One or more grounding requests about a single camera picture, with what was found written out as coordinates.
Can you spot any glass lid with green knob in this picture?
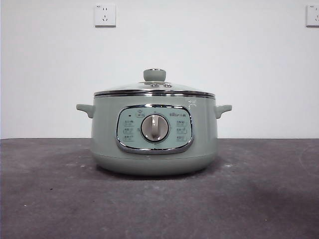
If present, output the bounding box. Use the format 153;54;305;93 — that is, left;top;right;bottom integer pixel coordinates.
94;68;215;98

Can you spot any pale green electric cooking pot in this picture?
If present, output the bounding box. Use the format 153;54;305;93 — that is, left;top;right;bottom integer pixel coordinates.
76;94;233;175

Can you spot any white wall power socket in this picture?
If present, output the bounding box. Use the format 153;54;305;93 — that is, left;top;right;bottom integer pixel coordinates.
306;4;319;27
94;4;117;28

